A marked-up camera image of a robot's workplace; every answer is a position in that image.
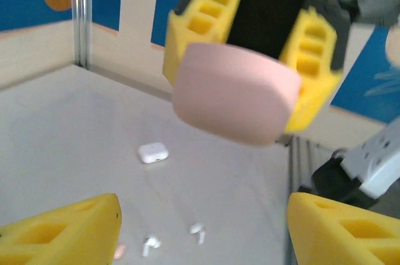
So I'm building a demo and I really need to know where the aluminium base rail beam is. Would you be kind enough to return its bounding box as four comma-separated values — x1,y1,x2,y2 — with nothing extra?
286,135,315,193

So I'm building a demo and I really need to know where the pink earbud charging case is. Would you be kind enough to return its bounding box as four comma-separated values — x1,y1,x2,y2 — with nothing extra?
171,42,303,148

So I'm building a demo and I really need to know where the aluminium frame post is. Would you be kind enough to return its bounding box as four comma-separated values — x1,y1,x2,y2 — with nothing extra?
71,0,93,69

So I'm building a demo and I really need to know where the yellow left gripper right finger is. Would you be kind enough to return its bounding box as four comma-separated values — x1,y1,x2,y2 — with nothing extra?
286,191,400,265

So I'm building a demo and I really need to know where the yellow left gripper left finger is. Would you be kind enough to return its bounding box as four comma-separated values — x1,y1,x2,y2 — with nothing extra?
0,192,122,265

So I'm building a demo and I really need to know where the white earbud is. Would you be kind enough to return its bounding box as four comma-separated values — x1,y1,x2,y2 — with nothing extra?
189,222,207,245
141,236,162,258

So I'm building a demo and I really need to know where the white earbud charging case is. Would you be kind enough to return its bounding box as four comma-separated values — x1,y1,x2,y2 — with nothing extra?
137,142,169,164

